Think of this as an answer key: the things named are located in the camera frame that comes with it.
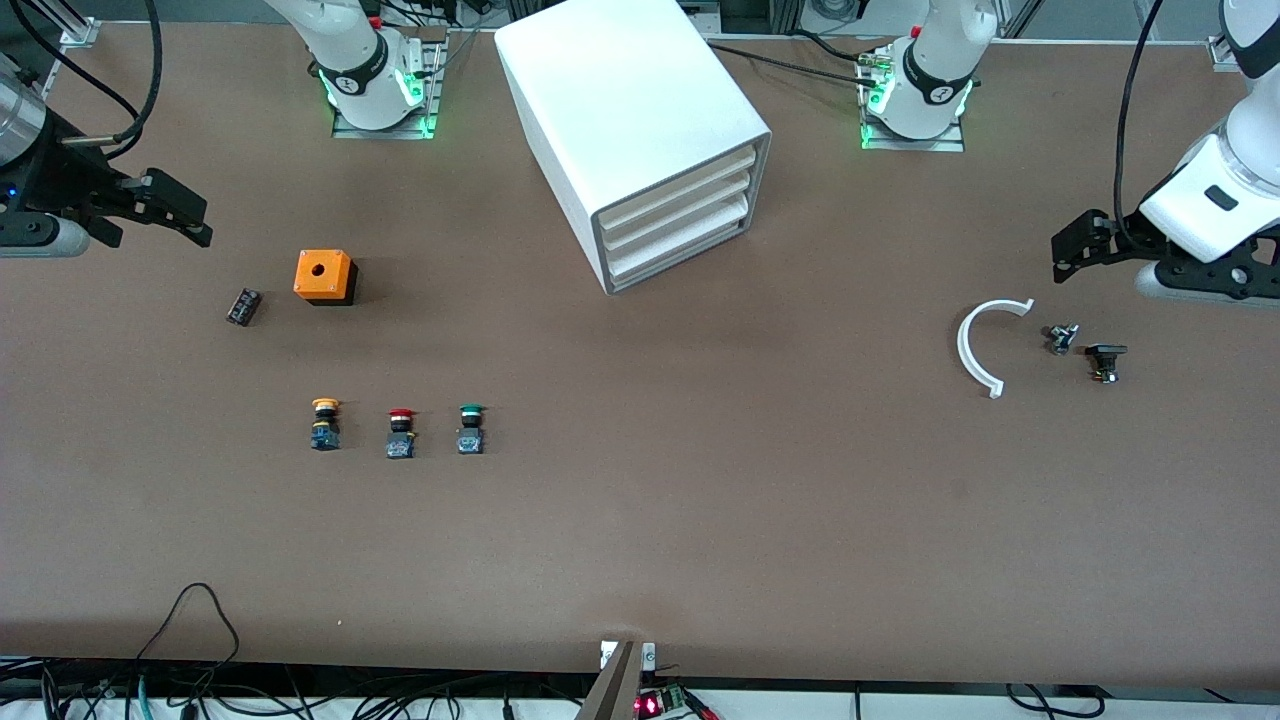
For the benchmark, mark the green push button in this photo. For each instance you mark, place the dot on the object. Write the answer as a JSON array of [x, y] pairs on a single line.
[[470, 440]]

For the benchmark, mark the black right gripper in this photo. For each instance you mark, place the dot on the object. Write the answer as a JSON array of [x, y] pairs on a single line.
[[62, 183]]

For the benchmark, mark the aluminium frame profile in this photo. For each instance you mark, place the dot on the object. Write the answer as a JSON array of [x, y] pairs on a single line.
[[1218, 52], [78, 30]]

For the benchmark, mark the orange box with hole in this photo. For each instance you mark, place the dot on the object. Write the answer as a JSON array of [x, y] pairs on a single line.
[[335, 280]]

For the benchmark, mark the black switch component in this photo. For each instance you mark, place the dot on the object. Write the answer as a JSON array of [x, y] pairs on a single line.
[[1105, 352]]

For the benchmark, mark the grey camera stand post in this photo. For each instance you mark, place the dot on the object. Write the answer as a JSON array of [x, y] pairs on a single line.
[[612, 690]]

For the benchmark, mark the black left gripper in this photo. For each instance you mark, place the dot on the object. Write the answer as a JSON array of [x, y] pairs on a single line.
[[1113, 243]]

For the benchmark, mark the white semicircular bracket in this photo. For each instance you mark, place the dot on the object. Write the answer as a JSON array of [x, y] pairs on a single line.
[[965, 350]]

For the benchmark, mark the yellow push button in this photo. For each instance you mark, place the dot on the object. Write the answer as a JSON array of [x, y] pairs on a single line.
[[325, 435]]

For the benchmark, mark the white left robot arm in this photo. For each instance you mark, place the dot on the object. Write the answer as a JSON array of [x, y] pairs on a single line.
[[935, 80]]

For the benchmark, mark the circuit board with red LED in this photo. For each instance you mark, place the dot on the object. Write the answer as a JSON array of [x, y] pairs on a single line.
[[650, 706]]

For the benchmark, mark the chrome valve fitting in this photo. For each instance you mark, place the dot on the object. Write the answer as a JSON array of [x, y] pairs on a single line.
[[1062, 338]]

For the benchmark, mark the small white edge bracket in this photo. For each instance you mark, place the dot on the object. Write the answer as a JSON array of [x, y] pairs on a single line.
[[606, 655], [648, 655]]

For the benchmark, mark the red push button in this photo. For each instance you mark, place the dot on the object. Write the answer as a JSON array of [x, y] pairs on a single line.
[[400, 445]]

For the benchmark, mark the small black contact block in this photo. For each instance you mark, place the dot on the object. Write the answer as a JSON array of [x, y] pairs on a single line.
[[243, 307]]

